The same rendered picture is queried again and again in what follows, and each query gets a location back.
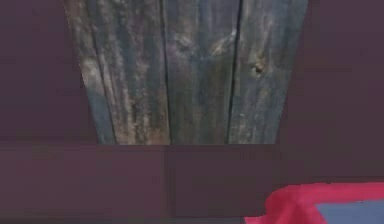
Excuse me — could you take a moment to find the red bed blanket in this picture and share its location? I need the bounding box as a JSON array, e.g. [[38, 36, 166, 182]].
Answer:
[[244, 181, 384, 224]]

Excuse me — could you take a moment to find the blue grey pillow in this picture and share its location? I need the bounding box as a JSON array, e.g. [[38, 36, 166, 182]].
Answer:
[[315, 199, 384, 224]]

